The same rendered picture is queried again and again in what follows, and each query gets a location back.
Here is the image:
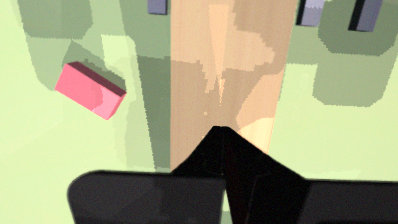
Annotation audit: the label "pink rectangular block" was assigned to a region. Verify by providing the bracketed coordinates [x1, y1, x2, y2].
[54, 61, 127, 120]

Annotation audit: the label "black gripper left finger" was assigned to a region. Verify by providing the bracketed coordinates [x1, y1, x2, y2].
[66, 126, 226, 224]

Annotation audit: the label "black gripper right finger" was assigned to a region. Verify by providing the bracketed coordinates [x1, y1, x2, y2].
[221, 126, 398, 224]

